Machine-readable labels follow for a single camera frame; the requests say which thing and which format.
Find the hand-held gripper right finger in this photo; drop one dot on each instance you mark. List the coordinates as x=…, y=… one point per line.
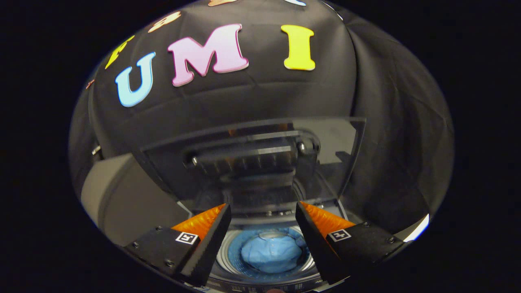
x=313, y=244

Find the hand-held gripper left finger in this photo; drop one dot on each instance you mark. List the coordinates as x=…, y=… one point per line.
x=211, y=248

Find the grey washing machine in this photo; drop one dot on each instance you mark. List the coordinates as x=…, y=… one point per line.
x=226, y=264

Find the light blue polo shirt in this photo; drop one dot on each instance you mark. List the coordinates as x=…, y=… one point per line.
x=270, y=252

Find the dark glass washing machine lid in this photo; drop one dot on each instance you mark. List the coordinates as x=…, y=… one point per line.
x=325, y=142

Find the black backdrop cloth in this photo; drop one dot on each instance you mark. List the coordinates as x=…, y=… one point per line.
x=386, y=122

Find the silver spring clip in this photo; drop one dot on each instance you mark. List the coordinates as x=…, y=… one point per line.
x=96, y=150

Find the orange spring clip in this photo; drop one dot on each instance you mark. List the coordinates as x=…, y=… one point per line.
x=89, y=84

